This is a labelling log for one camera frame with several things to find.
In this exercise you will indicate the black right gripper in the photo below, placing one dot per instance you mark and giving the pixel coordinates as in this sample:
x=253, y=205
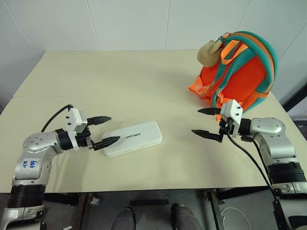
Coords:
x=229, y=127

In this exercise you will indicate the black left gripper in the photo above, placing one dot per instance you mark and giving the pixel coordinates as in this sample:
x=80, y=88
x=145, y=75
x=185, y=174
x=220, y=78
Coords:
x=84, y=140

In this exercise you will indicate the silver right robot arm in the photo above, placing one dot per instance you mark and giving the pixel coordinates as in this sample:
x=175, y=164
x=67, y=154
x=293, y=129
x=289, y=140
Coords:
x=275, y=141

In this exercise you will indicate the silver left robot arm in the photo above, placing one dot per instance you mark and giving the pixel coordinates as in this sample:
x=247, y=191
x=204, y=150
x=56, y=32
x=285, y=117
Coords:
x=36, y=153

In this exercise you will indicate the white pencil case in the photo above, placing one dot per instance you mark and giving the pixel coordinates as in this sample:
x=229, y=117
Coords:
x=139, y=140

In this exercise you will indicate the orange and teal backpack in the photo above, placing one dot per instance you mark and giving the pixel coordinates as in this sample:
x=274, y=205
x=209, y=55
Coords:
x=242, y=74

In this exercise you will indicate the beige plush toy pendant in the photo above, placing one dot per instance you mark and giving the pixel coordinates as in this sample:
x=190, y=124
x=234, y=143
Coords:
x=207, y=54

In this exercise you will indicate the dark rounded grey shape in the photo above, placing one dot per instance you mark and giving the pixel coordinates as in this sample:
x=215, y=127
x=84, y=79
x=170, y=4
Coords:
x=123, y=220
x=184, y=218

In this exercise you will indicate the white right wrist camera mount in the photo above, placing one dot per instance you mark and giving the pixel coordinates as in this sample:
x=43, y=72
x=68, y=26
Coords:
x=232, y=111

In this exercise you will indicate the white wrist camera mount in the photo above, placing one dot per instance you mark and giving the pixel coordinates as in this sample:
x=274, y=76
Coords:
x=232, y=111
x=74, y=123

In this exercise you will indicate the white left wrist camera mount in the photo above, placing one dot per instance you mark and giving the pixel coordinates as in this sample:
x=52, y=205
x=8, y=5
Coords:
x=74, y=123

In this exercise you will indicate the black metal stand frame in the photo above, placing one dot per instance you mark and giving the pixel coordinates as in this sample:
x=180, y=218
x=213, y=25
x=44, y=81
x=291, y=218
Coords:
x=296, y=95

